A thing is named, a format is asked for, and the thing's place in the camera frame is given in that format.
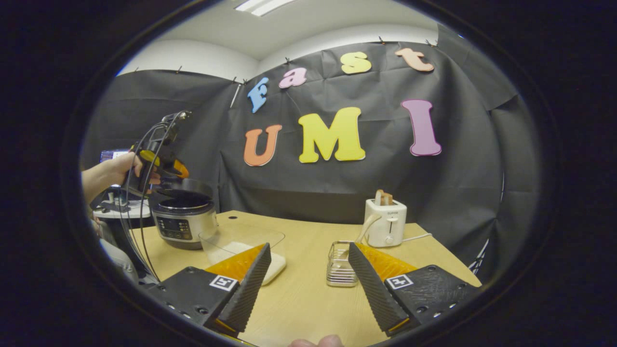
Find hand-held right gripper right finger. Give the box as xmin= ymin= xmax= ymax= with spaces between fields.
xmin=348 ymin=241 xmax=484 ymax=337

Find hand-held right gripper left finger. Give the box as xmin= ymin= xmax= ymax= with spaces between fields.
xmin=146 ymin=242 xmax=273 ymax=338

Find metal wire chopstick holder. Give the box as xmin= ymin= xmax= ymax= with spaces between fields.
xmin=327 ymin=241 xmax=360 ymax=288

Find white rice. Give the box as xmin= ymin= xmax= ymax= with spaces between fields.
xmin=212 ymin=241 xmax=287 ymax=286

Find black and silver rice cooker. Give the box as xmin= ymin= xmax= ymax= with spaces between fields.
xmin=152 ymin=177 xmax=218 ymax=250

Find wooden spoon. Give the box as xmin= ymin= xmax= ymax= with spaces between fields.
xmin=337 ymin=214 xmax=382 ymax=254

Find clear plastic rice container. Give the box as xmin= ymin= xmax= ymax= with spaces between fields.
xmin=199 ymin=227 xmax=287 ymax=286

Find white round side desk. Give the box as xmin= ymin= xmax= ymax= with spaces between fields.
xmin=92 ymin=199 xmax=153 ymax=220

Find white toaster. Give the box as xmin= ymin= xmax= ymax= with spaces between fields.
xmin=364 ymin=198 xmax=408 ymax=248

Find person's grey trouser leg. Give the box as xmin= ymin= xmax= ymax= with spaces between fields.
xmin=99 ymin=239 xmax=145 ymax=285

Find black backdrop cloth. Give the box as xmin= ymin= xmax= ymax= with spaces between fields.
xmin=80 ymin=24 xmax=540 ymax=280

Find ceiling light panel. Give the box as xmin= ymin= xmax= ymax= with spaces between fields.
xmin=235 ymin=0 xmax=297 ymax=17

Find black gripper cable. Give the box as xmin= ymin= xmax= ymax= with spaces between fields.
xmin=118 ymin=111 xmax=189 ymax=286

